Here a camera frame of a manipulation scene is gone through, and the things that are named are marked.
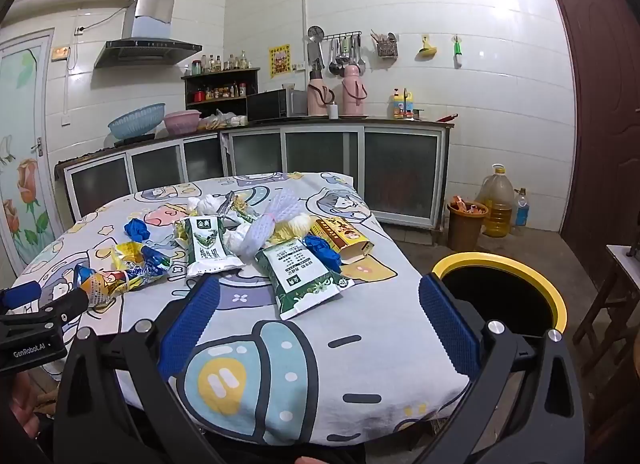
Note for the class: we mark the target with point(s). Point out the black bin with yellow rim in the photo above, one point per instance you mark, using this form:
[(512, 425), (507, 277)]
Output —
[(546, 290)]

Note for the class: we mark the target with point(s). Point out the white crumpled bag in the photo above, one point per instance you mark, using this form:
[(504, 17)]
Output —
[(206, 204)]

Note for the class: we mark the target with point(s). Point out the yellow detergent bottle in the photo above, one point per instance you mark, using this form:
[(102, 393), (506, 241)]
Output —
[(398, 107)]

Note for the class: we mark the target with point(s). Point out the hanging kitchen utensils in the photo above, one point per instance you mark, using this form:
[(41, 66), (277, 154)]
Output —
[(342, 52)]

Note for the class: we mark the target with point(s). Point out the steel range hood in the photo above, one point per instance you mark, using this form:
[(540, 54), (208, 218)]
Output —
[(145, 49)]

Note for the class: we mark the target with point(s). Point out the flower printed glass door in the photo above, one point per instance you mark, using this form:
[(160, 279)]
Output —
[(25, 144)]

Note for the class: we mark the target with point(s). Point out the orange wall sticker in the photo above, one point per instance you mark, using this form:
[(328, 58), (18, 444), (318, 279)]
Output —
[(60, 53)]

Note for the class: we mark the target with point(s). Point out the plastic bag of food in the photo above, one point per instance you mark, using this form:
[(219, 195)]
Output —
[(220, 120)]

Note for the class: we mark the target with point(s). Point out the black microwave oven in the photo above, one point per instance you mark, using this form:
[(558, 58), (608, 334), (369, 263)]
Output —
[(267, 105)]

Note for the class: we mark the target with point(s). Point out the blue plastic basin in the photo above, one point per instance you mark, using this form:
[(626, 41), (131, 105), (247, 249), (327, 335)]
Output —
[(136, 120)]

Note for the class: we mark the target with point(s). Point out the row of spice jars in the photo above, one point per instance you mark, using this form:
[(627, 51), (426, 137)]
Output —
[(220, 93)]

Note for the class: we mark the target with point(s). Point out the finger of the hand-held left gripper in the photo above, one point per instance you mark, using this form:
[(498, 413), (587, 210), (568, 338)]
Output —
[(20, 295), (65, 306)]

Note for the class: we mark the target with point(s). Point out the blue label water bottle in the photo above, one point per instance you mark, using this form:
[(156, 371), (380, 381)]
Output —
[(521, 214)]

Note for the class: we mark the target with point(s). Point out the blue crumpled wrapper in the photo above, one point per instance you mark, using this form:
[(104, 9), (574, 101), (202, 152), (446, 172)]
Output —
[(321, 250)]

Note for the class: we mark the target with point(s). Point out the kitchen cabinet with glass doors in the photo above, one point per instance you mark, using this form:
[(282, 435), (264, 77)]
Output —
[(400, 169)]

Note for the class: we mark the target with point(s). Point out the pink plastic basin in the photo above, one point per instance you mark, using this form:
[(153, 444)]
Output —
[(182, 122)]

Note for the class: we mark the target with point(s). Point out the large green white packet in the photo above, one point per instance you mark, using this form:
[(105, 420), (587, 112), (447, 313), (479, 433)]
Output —
[(300, 279)]

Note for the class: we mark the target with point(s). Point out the pink thermos flask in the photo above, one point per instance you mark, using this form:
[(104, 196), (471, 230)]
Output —
[(319, 97), (354, 94)]

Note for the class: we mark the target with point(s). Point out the yellow cardboard box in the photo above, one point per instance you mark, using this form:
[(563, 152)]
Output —
[(342, 236)]

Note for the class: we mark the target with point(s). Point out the small green white packet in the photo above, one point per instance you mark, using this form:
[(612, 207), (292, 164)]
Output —
[(205, 244)]

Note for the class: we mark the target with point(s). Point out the cartoon printed tablecloth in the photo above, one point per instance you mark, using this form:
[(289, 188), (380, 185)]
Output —
[(260, 354)]

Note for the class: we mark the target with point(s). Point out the yellow snack packet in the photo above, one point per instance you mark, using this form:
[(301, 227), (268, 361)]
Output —
[(129, 256)]

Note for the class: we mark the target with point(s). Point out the yellow hanging brush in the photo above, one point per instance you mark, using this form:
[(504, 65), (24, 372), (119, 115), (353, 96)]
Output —
[(428, 50)]

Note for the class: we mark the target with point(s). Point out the yellow wall poster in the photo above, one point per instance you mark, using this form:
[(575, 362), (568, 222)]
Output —
[(280, 60)]

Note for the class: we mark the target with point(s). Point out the large cooking oil jug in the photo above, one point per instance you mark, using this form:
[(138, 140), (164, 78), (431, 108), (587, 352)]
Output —
[(497, 209)]

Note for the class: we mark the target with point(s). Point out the wooden stool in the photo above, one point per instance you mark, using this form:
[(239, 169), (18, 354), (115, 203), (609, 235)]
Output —
[(617, 274)]

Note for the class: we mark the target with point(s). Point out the row of glass bottles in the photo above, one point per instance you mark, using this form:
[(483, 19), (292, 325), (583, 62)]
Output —
[(220, 63)]

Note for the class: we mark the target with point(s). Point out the white wad with blue band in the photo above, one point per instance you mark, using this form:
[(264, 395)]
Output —
[(237, 240)]

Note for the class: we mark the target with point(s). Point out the brown plastic bin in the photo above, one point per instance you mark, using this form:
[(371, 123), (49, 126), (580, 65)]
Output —
[(466, 229)]

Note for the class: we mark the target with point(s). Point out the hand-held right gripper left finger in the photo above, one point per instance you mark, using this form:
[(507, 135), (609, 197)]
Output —
[(192, 319)]

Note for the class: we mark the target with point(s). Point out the green hanging brush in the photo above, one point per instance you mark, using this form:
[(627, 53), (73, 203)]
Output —
[(457, 52)]

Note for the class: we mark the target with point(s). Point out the black induction cooker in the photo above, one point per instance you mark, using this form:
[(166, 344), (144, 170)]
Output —
[(135, 138)]

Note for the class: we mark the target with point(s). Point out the dark wooden shelf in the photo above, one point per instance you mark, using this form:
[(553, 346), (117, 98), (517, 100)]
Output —
[(252, 79)]

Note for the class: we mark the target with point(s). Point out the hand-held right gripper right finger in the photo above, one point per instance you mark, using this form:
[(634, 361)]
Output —
[(445, 324)]

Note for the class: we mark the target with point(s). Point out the white foam net bundle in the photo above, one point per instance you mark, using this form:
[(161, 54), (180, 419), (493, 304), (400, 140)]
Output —
[(275, 216)]

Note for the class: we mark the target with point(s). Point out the brown wooden door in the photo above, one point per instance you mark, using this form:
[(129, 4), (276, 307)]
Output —
[(600, 119)]

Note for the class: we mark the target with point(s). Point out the blue detergent bottle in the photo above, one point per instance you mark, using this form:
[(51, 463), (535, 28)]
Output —
[(408, 107)]

